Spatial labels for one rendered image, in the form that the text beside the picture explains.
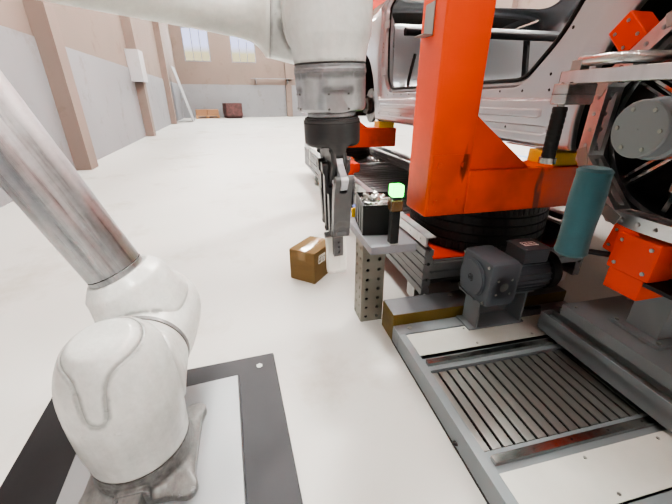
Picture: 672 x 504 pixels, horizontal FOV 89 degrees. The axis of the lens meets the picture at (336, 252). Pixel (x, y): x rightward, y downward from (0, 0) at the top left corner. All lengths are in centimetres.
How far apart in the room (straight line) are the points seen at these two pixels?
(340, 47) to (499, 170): 104
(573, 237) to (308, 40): 97
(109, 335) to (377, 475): 77
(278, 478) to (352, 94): 63
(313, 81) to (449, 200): 94
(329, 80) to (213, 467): 64
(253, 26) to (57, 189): 40
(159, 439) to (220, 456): 14
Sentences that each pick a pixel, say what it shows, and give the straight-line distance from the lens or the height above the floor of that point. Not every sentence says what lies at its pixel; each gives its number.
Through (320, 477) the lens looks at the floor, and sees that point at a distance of 108.
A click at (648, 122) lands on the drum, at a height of 87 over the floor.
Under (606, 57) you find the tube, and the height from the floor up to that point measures 100.
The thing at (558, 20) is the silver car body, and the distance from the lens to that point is 431.
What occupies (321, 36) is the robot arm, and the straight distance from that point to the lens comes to 44.
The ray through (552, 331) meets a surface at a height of 12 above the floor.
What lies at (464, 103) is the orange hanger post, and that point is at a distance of 127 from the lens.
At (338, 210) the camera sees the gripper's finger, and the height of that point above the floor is 78.
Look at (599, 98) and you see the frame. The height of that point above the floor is 91.
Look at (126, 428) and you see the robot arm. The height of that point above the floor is 49.
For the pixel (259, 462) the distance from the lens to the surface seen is 75.
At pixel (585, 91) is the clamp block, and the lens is 115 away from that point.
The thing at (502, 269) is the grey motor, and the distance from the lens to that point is 128.
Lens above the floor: 91
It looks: 24 degrees down
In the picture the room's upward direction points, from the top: straight up
